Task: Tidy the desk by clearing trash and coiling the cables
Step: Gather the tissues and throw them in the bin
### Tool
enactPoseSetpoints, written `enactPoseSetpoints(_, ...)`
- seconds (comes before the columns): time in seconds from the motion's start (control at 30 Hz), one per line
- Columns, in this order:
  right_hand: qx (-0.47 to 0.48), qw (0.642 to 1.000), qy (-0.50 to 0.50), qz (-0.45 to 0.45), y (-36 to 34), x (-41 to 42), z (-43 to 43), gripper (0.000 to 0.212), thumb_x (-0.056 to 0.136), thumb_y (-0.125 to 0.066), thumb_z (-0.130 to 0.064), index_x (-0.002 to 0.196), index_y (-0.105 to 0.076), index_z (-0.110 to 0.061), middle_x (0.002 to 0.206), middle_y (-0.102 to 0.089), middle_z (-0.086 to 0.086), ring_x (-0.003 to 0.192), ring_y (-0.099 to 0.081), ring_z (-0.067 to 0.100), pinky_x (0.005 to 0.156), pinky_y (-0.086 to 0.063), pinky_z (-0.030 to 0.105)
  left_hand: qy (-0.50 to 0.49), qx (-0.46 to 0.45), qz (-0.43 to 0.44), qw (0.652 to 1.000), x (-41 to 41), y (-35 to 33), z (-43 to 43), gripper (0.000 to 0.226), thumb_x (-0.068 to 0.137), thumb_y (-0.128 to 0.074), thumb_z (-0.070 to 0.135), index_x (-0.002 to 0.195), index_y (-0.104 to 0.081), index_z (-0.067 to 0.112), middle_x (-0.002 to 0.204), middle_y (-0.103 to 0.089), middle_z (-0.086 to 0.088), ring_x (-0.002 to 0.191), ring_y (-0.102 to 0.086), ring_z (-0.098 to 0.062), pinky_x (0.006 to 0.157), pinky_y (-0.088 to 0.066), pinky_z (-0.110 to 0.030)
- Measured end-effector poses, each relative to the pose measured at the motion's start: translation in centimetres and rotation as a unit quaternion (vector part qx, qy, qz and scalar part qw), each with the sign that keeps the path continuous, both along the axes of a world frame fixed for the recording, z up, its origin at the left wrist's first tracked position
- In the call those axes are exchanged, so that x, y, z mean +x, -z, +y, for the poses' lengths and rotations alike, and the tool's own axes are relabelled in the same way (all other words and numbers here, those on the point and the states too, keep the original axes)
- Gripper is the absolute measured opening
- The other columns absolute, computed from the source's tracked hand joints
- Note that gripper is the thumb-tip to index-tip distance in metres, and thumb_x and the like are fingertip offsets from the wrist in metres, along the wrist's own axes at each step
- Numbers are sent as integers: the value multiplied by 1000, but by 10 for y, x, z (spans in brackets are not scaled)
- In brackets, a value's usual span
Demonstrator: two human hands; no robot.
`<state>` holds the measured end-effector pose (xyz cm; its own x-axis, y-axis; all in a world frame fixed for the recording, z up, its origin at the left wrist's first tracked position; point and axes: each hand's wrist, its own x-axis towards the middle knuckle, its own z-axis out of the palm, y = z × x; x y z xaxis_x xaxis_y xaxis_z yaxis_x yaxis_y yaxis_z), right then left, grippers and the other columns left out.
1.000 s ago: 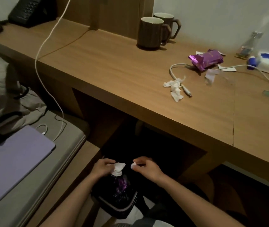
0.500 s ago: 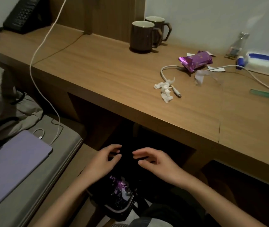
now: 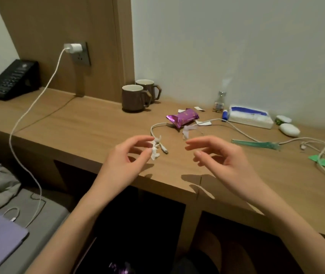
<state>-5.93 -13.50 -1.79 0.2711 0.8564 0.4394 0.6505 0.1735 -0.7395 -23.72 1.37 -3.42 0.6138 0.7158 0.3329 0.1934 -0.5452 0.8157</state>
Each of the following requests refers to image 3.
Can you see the person's left hand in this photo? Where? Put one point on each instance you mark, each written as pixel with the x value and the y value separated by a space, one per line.
pixel 119 168

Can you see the person's right hand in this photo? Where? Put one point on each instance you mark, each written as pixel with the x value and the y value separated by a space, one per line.
pixel 231 168

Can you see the green toothbrush packet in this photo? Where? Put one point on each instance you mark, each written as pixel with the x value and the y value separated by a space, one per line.
pixel 256 144

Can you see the brown mug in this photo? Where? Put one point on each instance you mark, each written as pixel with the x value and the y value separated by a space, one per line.
pixel 149 86
pixel 132 99

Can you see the small green paper tag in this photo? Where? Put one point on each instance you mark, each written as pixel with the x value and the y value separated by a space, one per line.
pixel 319 160

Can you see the person's left forearm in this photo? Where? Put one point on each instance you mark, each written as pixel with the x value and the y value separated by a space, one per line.
pixel 65 239

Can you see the person's right forearm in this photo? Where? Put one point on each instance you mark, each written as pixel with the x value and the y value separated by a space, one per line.
pixel 299 234

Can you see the person's bare leg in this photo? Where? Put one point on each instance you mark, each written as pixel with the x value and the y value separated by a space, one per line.
pixel 213 251

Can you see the black trash bin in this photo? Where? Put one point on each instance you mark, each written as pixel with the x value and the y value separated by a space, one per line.
pixel 99 259

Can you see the blue lip balm stick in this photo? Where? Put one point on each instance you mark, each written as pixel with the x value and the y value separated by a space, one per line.
pixel 225 116

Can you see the blue white tissue pack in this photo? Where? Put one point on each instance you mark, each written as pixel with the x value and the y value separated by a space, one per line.
pixel 251 118

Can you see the small glass bottle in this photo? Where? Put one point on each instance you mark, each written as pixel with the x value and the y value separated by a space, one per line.
pixel 219 104

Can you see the white oval earbud case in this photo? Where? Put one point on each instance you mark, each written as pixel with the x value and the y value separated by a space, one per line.
pixel 289 130

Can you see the small white green packet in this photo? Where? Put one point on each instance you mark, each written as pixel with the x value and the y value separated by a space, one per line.
pixel 283 119

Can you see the white charger plug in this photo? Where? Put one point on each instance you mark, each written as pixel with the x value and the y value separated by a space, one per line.
pixel 74 48

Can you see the black desk telephone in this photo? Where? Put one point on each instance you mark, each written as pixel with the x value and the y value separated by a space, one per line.
pixel 11 79

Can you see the grey wall socket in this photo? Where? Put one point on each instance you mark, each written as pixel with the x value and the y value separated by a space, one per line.
pixel 84 58

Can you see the wooden wall panel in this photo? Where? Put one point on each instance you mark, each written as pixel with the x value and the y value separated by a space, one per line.
pixel 51 25

